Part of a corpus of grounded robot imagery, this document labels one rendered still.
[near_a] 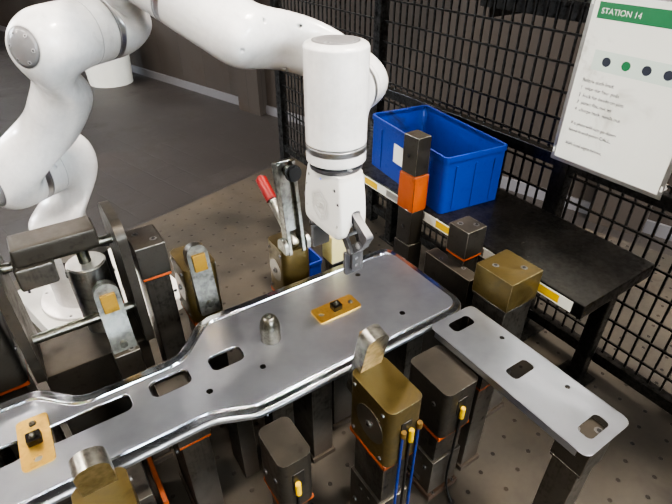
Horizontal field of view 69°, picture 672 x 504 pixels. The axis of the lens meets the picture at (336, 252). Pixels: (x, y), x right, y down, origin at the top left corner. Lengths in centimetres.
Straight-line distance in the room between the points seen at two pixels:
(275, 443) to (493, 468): 50
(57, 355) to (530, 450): 88
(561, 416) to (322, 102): 52
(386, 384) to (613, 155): 63
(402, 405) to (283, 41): 51
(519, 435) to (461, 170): 55
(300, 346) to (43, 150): 62
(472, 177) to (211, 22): 63
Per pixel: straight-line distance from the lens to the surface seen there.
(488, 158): 110
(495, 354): 82
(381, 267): 95
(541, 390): 79
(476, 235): 95
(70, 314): 137
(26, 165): 112
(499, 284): 88
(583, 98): 107
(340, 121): 64
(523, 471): 107
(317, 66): 63
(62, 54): 87
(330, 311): 85
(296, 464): 68
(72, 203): 126
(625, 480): 113
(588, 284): 96
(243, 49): 69
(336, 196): 68
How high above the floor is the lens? 156
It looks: 34 degrees down
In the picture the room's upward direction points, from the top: straight up
